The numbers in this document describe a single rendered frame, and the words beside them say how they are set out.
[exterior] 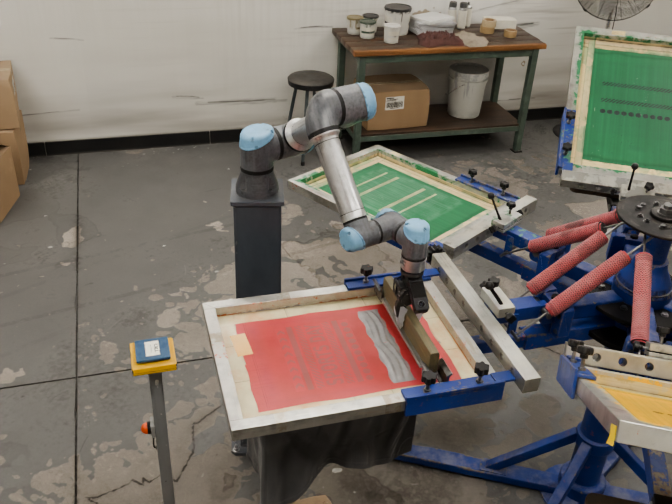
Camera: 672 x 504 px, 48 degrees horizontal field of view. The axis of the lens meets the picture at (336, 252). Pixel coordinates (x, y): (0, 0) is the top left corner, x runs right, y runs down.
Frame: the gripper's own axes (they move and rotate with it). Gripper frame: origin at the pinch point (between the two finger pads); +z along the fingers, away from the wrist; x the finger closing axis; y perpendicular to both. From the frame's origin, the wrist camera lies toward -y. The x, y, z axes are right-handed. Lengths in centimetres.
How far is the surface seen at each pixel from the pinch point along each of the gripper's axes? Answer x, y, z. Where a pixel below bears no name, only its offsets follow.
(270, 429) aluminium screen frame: 50, -29, 4
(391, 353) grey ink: 7.3, -6.1, 5.0
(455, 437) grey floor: -48, 41, 102
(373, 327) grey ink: 8.5, 7.8, 5.3
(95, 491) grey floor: 105, 48, 102
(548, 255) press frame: -62, 24, -3
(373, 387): 17.2, -18.5, 5.8
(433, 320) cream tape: -12.3, 7.6, 5.8
